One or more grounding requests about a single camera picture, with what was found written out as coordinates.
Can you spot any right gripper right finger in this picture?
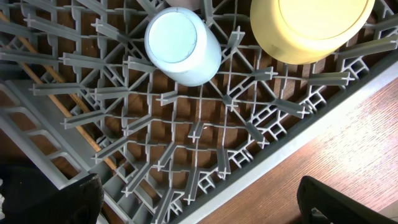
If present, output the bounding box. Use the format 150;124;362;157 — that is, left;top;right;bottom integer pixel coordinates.
297;175;397;224

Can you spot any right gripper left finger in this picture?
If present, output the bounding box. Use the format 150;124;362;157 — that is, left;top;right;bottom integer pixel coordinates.
18;174;104;224

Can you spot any white napkin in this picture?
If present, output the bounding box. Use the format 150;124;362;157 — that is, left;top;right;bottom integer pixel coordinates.
0;179;5;220

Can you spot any yellow bowl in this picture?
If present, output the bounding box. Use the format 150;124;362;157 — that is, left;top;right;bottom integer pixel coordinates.
250;0;375;65

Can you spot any wooden chopstick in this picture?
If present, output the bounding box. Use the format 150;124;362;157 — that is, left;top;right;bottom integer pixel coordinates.
0;11;118;171

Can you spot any blue cup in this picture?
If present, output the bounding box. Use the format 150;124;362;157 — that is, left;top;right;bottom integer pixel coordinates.
144;7;221;86

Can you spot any pink cup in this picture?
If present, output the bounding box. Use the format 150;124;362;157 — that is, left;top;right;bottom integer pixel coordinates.
165;0;200;11

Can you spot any grey dishwasher rack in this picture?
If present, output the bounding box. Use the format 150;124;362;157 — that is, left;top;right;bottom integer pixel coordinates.
1;0;397;223

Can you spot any round black serving tray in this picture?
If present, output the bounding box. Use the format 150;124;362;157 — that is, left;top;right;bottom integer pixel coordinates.
1;164;47;218

